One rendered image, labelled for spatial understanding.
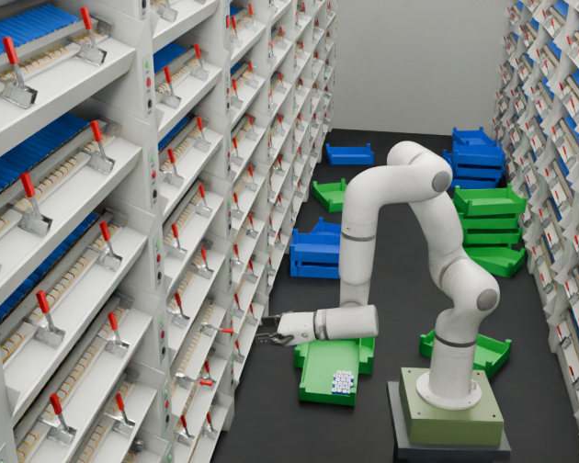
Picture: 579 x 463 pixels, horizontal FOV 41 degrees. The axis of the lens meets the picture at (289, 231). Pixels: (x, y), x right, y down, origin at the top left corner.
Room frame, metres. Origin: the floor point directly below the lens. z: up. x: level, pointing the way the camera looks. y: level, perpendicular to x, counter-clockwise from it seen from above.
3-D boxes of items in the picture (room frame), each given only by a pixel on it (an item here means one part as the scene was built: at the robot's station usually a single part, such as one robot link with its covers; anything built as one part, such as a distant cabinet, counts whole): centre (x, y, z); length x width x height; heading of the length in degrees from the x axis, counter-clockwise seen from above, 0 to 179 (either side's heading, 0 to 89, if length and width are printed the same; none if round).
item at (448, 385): (1.92, -0.48, 0.46); 0.19 x 0.19 x 0.18
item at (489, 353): (2.66, -0.71, 0.04); 0.30 x 0.20 x 0.08; 53
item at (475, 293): (1.89, -0.49, 0.67); 0.19 x 0.12 x 0.24; 21
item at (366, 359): (2.63, -0.19, 0.04); 0.30 x 0.20 x 0.08; 82
